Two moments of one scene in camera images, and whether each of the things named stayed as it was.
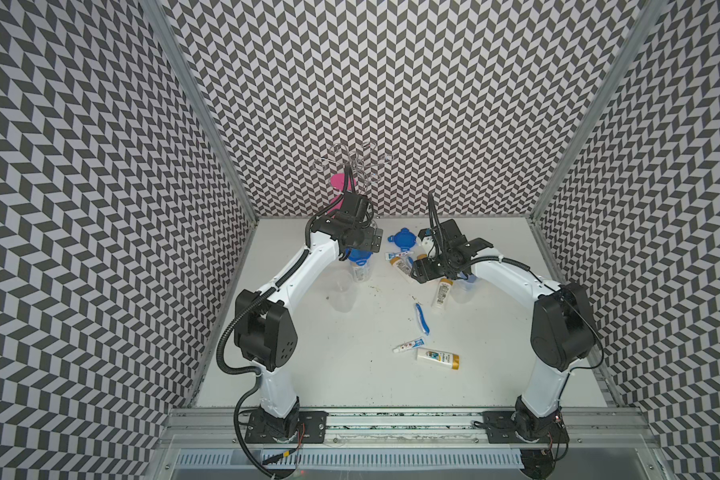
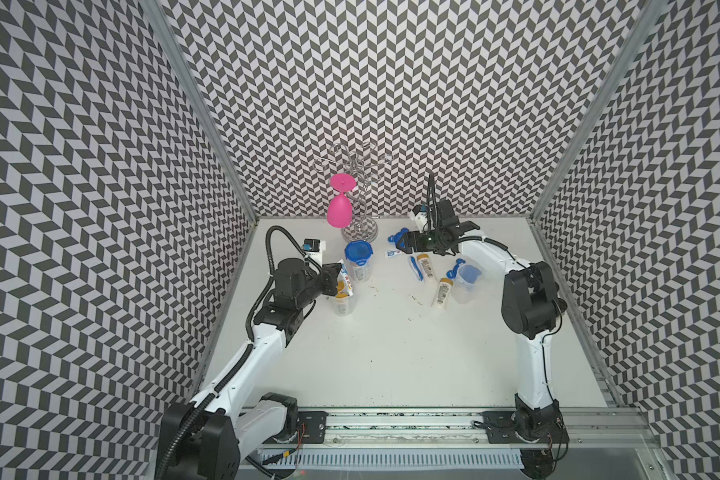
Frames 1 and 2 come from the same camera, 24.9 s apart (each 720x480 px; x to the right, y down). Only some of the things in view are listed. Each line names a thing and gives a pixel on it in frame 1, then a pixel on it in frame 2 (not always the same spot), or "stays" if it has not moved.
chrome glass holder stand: [364, 160] stays
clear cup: [360, 258] to [361, 274]
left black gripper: [368, 243] to [329, 272]
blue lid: [403, 239] stays
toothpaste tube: [409, 345] to [346, 277]
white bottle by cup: [441, 296] stays
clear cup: [342, 290] stays
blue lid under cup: [471, 278] stays
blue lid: [359, 257] stays
